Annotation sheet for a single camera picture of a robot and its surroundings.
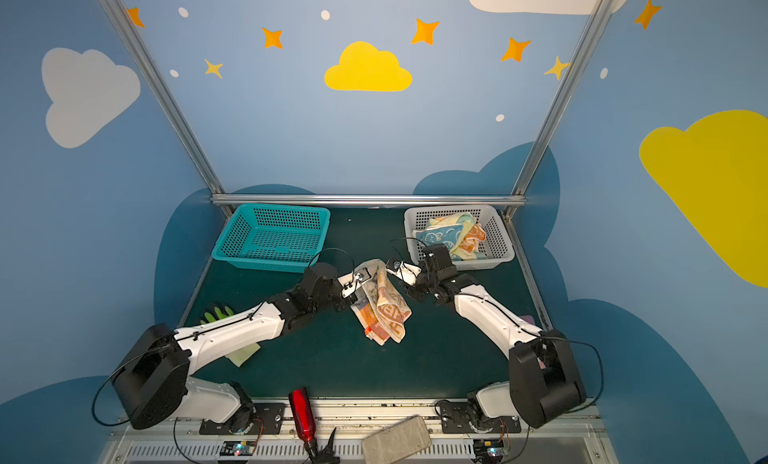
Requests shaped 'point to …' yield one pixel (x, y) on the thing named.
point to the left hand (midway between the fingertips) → (359, 278)
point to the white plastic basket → (497, 246)
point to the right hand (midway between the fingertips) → (408, 272)
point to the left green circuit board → (238, 448)
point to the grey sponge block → (407, 437)
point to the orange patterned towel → (474, 235)
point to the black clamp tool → (327, 456)
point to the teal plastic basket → (275, 237)
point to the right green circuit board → (488, 448)
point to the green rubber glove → (209, 318)
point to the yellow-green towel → (464, 219)
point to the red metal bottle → (303, 416)
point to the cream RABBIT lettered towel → (381, 307)
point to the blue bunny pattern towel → (436, 235)
